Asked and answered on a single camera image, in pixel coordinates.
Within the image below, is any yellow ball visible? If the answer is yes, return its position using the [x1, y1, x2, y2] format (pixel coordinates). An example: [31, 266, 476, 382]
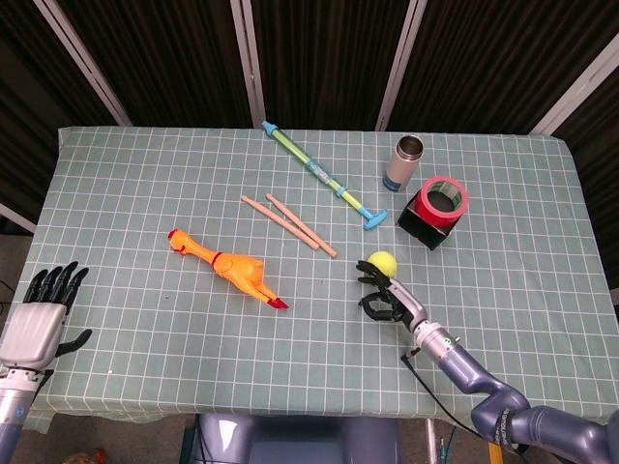
[367, 250, 399, 279]

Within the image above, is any red tape roll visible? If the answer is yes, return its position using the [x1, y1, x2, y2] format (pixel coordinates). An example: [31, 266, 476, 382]
[417, 175, 470, 228]

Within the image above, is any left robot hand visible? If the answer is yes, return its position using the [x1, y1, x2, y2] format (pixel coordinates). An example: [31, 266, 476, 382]
[0, 261, 94, 374]

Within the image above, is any white partition frame post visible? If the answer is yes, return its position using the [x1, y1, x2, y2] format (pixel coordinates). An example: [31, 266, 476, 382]
[32, 0, 133, 128]
[530, 45, 619, 136]
[0, 201, 38, 235]
[374, 0, 429, 132]
[229, 0, 267, 130]

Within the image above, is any steel thermos cup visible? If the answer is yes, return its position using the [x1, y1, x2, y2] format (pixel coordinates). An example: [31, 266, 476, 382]
[382, 134, 425, 194]

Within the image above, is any metal table leg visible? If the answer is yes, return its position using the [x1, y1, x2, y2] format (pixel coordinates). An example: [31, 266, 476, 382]
[425, 419, 438, 464]

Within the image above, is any green checkered tablecloth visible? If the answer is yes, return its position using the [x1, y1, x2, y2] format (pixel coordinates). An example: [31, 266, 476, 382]
[14, 126, 619, 449]

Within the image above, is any wooden drumstick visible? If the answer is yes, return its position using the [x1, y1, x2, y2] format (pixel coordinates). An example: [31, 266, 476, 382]
[265, 192, 339, 259]
[241, 194, 321, 251]

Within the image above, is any orange rubber chicken toy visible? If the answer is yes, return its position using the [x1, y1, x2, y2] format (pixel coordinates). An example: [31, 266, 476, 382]
[167, 228, 291, 311]

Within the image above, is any black cardboard box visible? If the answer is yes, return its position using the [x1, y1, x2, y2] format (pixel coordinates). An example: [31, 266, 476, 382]
[397, 195, 463, 251]

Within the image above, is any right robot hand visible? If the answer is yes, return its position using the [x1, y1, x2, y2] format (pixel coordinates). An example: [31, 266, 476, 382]
[356, 259, 430, 335]

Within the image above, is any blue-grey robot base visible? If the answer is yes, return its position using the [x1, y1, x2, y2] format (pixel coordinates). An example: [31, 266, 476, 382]
[186, 413, 402, 464]

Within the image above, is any green blue water squirter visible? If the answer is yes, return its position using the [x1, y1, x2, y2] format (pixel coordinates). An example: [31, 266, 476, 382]
[261, 120, 390, 232]

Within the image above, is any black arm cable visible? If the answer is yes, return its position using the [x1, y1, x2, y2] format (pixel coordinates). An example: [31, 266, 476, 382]
[400, 346, 531, 458]

